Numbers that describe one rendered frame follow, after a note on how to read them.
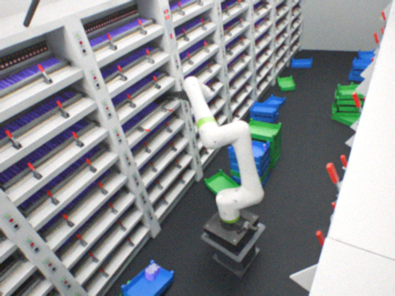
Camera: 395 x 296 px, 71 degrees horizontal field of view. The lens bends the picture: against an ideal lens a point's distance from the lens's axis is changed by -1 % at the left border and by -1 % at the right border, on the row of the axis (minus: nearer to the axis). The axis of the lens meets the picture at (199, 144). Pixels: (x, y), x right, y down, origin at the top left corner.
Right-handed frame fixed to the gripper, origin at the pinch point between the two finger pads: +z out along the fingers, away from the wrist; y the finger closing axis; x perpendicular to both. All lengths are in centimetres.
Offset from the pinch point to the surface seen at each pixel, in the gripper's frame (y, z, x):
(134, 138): 44.6, -3.3, 8.4
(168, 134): 12.4, 0.6, 26.6
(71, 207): 99, 7, 20
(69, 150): 85, -4, -12
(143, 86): 15.8, 0.2, -16.3
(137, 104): 32.6, -6.4, -10.4
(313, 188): -40, -84, 115
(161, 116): 15.6, -3.5, 8.4
